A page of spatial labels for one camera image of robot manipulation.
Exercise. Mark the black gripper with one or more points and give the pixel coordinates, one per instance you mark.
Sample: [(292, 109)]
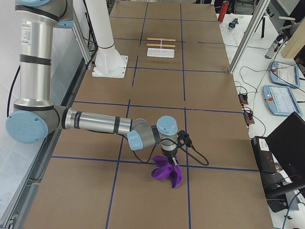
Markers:
[(170, 156)]

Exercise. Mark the purple towel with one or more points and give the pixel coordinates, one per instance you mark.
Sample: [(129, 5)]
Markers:
[(164, 169)]

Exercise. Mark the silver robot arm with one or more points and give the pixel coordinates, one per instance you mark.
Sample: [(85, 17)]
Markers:
[(35, 115)]

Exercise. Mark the white towel rack base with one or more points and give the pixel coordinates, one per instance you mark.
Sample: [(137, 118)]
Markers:
[(161, 53)]

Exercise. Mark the near wooden rack rod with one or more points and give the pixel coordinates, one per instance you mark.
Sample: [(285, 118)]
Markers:
[(160, 45)]

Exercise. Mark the wooden rack rod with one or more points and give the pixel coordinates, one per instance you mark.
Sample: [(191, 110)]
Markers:
[(161, 39), (160, 45)]

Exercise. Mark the far wooden rack rod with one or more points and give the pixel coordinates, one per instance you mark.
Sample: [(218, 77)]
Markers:
[(161, 39)]

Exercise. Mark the black box with label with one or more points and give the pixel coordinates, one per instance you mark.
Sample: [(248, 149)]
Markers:
[(263, 155)]

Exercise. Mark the orange black connector board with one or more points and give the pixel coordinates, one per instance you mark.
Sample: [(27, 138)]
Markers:
[(243, 98)]

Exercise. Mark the black monitor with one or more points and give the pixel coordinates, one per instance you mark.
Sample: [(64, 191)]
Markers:
[(287, 144)]

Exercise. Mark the near teach pendant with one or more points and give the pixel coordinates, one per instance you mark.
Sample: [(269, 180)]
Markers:
[(280, 100)]

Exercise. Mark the teach pendant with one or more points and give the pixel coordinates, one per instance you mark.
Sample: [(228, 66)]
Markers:
[(280, 100), (285, 74)]

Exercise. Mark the far teach pendant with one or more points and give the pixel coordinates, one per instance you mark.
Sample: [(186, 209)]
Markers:
[(285, 74)]

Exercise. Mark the grey water bottle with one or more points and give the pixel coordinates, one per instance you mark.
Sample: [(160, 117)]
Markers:
[(275, 46)]

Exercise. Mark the red cylinder tube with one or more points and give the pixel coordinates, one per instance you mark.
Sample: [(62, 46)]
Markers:
[(223, 10)]

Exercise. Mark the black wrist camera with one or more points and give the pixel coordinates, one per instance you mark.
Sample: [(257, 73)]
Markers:
[(184, 136)]

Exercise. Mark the white pedestal column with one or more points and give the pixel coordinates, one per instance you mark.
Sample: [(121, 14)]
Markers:
[(108, 63)]

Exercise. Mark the aluminium frame post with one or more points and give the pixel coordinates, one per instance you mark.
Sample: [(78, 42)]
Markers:
[(255, 19)]

